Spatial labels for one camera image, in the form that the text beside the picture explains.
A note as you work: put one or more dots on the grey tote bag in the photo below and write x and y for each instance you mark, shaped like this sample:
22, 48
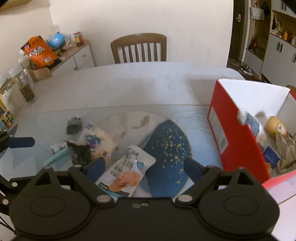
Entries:
256, 12

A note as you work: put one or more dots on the small acrylic photo stand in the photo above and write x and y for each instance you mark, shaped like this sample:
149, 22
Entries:
69, 41

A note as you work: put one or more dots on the clear bottle with dark contents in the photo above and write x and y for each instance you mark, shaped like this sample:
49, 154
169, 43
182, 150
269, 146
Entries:
27, 92

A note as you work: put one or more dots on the black seaweed packet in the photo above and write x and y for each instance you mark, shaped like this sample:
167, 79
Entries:
79, 153

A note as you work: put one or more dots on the white packet with orange picture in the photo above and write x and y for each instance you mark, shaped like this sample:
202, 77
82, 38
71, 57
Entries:
129, 171

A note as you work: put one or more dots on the glass jar with red lid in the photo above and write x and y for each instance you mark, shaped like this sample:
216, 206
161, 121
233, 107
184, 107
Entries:
79, 40

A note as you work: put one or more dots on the red cardboard box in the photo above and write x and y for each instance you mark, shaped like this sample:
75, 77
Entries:
233, 143

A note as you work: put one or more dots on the white side cabinet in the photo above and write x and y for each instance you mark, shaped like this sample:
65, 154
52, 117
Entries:
83, 58

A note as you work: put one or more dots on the green tube packet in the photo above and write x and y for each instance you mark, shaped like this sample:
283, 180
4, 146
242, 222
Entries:
55, 156

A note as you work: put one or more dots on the wooden wall shelf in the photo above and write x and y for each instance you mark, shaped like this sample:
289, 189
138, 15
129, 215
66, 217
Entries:
7, 5

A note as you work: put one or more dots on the light blue white snack packet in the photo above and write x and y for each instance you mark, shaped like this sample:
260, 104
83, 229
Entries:
270, 157

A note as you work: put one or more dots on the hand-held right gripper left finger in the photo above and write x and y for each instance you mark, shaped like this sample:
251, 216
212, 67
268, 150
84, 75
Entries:
96, 168

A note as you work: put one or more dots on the rubik's cube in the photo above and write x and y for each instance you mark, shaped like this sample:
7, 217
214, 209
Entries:
8, 120

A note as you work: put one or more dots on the grey wooden wall cabinet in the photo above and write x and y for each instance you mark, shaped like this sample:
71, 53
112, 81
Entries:
275, 60

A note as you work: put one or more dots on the yellow egg-shaped toy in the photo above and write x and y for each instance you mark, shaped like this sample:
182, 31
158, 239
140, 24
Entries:
274, 125

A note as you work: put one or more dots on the clear blueberry bread packet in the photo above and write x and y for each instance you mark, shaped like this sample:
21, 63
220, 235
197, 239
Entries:
99, 141

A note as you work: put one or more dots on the silver foil snack packet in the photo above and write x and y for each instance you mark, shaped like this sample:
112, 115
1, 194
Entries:
286, 150

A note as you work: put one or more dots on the clear packet of black granules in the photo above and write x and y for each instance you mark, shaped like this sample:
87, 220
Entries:
74, 126

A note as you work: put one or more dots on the orange snack bag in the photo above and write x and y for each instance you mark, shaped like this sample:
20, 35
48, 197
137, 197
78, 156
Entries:
38, 52

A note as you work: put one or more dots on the small wooden box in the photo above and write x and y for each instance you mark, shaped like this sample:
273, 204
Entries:
41, 74

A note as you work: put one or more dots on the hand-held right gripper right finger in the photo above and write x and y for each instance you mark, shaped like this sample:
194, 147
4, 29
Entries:
190, 168

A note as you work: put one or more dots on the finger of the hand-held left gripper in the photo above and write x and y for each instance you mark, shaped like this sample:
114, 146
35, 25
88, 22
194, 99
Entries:
22, 142
10, 185

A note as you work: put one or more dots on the orange bottle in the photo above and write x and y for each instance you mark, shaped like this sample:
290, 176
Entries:
286, 36

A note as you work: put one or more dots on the dark blue white packet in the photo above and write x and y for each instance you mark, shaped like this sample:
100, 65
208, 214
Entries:
253, 125

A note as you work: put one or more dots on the black white sneaker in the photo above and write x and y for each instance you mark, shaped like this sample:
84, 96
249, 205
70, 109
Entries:
247, 70

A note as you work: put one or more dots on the wooden slat-back chair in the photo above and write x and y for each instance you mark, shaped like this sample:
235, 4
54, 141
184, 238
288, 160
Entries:
138, 38
291, 88

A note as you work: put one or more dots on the dark brown door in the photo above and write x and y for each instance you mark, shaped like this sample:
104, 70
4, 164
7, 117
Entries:
235, 34

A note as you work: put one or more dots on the small blue globe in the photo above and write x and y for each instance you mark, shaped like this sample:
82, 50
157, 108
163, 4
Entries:
57, 40

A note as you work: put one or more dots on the small white packet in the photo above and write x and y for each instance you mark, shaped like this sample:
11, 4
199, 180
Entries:
89, 125

